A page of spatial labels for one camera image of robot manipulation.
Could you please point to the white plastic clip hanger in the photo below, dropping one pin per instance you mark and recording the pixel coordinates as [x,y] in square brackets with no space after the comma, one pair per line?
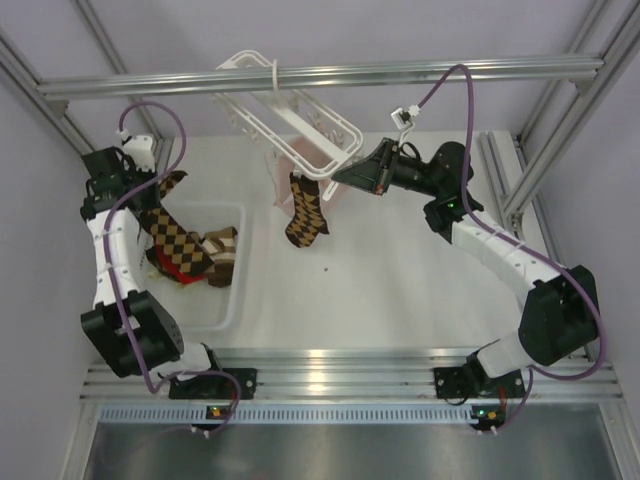
[293,123]

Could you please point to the white plastic basket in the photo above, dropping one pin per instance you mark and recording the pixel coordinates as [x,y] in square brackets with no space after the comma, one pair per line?
[200,307]

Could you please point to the pink sock front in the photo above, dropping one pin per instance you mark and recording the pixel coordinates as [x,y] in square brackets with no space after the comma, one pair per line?
[279,167]

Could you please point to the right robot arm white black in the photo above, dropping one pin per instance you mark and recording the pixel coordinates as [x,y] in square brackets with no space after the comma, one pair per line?
[557,305]

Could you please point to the brown white striped sock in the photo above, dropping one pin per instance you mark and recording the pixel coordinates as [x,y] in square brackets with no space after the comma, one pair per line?
[220,245]

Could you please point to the red sock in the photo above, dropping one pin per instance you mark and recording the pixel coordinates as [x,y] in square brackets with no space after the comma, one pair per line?
[165,267]

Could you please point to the aluminium top crossbar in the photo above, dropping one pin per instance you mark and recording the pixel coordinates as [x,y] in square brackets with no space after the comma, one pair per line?
[559,67]

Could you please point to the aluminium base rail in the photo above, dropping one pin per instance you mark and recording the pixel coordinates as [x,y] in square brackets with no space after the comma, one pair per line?
[395,375]

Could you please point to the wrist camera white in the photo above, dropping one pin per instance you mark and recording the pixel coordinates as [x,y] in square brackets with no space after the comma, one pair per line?
[403,118]
[140,148]

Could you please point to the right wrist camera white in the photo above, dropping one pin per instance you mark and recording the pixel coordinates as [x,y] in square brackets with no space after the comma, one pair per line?
[403,118]

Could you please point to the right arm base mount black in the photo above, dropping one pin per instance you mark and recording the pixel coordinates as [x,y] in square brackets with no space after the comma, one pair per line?
[452,384]

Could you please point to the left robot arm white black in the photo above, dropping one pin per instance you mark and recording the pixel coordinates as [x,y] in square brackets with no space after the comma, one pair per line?
[128,326]

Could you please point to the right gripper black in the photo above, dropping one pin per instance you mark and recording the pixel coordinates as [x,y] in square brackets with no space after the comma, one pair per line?
[371,174]

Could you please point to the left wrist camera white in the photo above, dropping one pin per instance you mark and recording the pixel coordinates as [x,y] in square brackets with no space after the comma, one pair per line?
[140,148]

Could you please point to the slotted cable duct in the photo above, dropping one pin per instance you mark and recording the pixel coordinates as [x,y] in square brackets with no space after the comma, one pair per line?
[303,414]

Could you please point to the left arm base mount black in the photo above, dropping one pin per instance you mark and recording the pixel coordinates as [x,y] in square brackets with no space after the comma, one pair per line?
[237,383]

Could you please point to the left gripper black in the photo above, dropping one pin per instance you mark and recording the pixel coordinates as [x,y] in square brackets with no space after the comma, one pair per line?
[151,201]

